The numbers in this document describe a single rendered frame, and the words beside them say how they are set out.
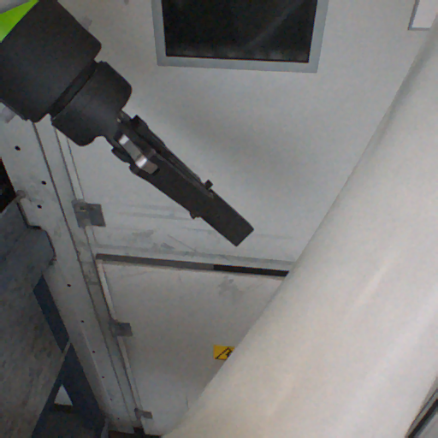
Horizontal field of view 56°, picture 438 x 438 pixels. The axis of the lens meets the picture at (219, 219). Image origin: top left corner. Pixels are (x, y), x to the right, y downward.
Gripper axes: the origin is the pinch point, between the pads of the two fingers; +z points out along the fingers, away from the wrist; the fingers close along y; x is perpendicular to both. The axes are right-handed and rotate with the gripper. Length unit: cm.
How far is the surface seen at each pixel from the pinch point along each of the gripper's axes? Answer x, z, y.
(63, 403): -77, 34, -50
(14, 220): -26.6, -12.4, -26.3
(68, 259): -28.9, -0.5, -29.0
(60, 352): -48, 12, -30
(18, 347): -42.1, 0.5, -19.1
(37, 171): -16.9, -15.0, -24.1
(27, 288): -32.7, -4.8, -20.6
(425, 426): -8, 83, -11
